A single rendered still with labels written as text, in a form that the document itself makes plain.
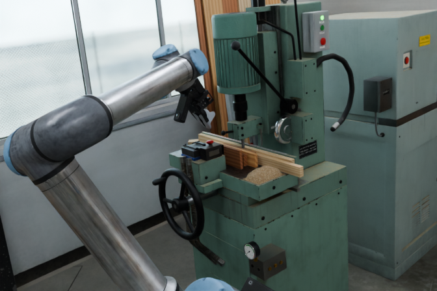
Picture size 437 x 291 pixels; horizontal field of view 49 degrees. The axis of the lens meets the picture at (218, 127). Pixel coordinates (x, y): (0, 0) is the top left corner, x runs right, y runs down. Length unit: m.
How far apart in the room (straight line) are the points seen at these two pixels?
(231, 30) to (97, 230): 0.95
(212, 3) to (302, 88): 1.66
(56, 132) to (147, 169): 2.31
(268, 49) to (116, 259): 1.07
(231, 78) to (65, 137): 0.92
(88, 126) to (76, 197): 0.19
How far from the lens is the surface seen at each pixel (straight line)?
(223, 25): 1.85
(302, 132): 1.97
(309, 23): 2.01
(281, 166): 1.87
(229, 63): 1.87
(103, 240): 1.26
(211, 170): 1.89
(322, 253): 2.24
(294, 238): 2.05
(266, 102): 1.98
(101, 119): 1.13
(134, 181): 3.36
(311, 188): 2.05
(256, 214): 1.85
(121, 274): 1.30
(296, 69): 1.95
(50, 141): 1.13
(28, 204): 3.05
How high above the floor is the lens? 1.57
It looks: 15 degrees down
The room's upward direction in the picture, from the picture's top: 5 degrees counter-clockwise
